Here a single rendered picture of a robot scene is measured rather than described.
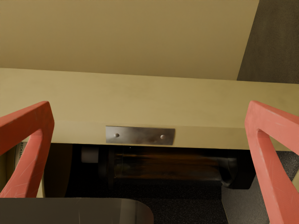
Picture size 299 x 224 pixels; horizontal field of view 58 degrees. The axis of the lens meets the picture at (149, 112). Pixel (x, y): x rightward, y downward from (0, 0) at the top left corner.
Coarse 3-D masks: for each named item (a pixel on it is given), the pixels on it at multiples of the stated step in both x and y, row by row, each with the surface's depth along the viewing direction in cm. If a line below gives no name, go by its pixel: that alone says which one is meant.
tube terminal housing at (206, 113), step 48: (0, 96) 29; (48, 96) 30; (96, 96) 31; (144, 96) 32; (192, 96) 32; (240, 96) 33; (288, 96) 34; (144, 144) 29; (192, 144) 29; (240, 144) 29; (0, 192) 34
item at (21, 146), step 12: (24, 144) 35; (60, 144) 50; (72, 144) 51; (12, 156) 35; (48, 156) 48; (60, 156) 49; (12, 168) 35; (48, 168) 48; (60, 168) 49; (48, 180) 47; (60, 180) 48; (48, 192) 45; (60, 192) 46
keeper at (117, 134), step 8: (112, 128) 27; (120, 128) 27; (128, 128) 27; (136, 128) 27; (144, 128) 27; (152, 128) 27; (160, 128) 27; (168, 128) 27; (112, 136) 28; (120, 136) 28; (128, 136) 28; (136, 136) 28; (144, 136) 28; (152, 136) 28; (160, 136) 28; (168, 136) 28; (152, 144) 29; (160, 144) 29; (168, 144) 29
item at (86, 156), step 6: (102, 144) 40; (84, 150) 43; (90, 150) 43; (96, 150) 43; (102, 150) 40; (84, 156) 42; (90, 156) 42; (96, 156) 43; (102, 156) 40; (84, 162) 43; (90, 162) 43; (96, 162) 43; (102, 162) 40; (102, 168) 40; (102, 174) 41
